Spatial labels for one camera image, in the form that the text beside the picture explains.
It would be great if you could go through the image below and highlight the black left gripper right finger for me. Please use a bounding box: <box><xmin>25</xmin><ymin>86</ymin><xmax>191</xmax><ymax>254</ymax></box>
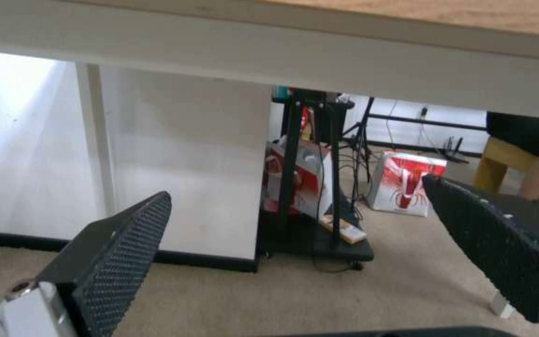
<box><xmin>421</xmin><ymin>175</ymin><xmax>539</xmax><ymax>324</ymax></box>

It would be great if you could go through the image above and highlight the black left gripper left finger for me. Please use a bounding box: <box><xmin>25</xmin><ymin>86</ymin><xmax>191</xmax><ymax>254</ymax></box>
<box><xmin>0</xmin><ymin>190</ymin><xmax>173</xmax><ymax>337</ymax></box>

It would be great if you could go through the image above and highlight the red white food delivery bag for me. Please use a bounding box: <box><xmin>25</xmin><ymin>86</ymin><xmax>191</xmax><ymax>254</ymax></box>
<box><xmin>366</xmin><ymin>150</ymin><xmax>448</xmax><ymax>218</ymax></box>

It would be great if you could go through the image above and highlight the yellow wooden stool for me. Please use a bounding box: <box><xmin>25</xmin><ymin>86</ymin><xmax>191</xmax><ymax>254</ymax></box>
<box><xmin>473</xmin><ymin>136</ymin><xmax>539</xmax><ymax>194</ymax></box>

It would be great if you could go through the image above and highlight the person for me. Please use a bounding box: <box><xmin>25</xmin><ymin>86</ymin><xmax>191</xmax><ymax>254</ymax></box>
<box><xmin>485</xmin><ymin>110</ymin><xmax>539</xmax><ymax>208</ymax></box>

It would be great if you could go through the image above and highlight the small tan flat box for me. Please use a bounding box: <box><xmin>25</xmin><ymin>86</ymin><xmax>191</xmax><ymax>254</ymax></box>
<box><xmin>319</xmin><ymin>214</ymin><xmax>367</xmax><ymax>244</ymax></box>

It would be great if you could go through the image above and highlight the black tripod stand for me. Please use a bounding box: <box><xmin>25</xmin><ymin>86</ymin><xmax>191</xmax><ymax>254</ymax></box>
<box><xmin>339</xmin><ymin>96</ymin><xmax>377</xmax><ymax>183</ymax></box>

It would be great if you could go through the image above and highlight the black wheeled equipment cart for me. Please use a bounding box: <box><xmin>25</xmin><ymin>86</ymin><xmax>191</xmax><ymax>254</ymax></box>
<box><xmin>258</xmin><ymin>87</ymin><xmax>376</xmax><ymax>273</ymax></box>

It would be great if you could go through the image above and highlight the red white cardboard box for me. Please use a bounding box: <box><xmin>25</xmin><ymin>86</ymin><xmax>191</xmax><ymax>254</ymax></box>
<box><xmin>262</xmin><ymin>139</ymin><xmax>335</xmax><ymax>219</ymax></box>

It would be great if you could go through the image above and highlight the black horizontal rail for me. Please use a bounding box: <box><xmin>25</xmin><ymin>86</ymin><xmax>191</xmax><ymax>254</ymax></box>
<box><xmin>367</xmin><ymin>113</ymin><xmax>488</xmax><ymax>134</ymax></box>

